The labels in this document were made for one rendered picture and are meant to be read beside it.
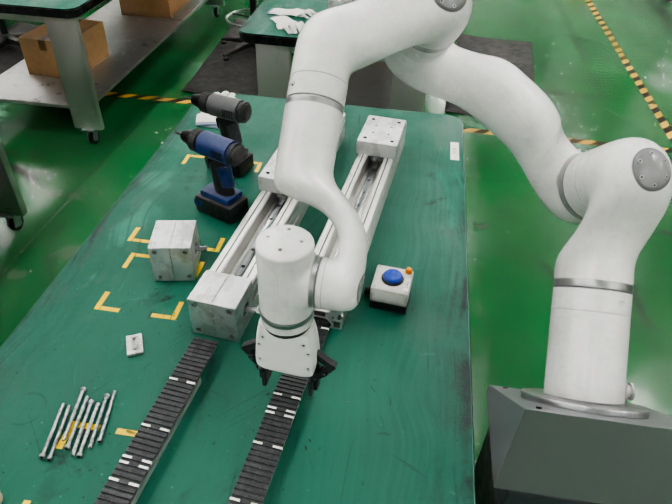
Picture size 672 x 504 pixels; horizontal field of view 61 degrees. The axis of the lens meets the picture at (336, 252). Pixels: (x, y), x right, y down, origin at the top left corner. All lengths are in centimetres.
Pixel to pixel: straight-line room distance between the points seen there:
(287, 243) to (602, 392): 53
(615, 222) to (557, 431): 32
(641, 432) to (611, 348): 13
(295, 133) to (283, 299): 24
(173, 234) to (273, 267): 55
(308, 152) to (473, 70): 31
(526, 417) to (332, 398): 37
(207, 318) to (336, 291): 42
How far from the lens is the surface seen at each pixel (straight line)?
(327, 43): 90
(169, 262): 130
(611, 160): 96
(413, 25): 89
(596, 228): 97
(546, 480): 102
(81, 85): 342
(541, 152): 101
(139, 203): 160
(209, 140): 141
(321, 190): 82
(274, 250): 79
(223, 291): 116
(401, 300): 122
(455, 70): 100
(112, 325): 127
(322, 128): 86
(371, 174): 157
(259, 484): 97
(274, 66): 284
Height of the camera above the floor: 166
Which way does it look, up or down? 40 degrees down
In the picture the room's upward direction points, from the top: 2 degrees clockwise
